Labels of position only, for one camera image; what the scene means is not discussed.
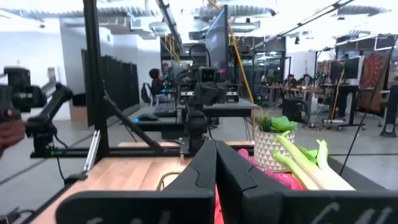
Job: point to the red patterned tapestry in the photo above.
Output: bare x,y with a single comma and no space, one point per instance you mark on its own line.
373,77

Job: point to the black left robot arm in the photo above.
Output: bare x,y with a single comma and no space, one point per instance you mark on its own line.
196,124

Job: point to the computer monitor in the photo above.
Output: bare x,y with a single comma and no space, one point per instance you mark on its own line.
217,40

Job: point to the black room divider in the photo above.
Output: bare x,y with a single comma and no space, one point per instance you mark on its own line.
121,84

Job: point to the dark grey desk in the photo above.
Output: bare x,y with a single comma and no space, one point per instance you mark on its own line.
224,109

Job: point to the succulent in patterned white pot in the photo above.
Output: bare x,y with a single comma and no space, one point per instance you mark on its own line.
267,149

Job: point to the black monitor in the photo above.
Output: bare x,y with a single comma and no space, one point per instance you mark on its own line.
349,68

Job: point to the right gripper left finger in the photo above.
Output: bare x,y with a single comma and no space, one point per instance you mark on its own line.
140,205

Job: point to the black computer mouse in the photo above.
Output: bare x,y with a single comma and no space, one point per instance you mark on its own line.
146,117

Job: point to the person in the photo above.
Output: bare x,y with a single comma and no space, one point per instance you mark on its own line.
157,84

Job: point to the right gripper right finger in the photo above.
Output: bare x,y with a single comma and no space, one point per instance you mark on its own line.
311,208

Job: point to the silver metal bar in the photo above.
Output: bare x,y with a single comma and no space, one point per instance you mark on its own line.
92,149

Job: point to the person's hand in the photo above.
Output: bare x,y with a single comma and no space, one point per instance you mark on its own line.
9,135

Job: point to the black keyboard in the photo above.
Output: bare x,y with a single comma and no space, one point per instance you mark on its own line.
164,109

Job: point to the black backpack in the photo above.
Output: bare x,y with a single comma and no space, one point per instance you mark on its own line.
145,93

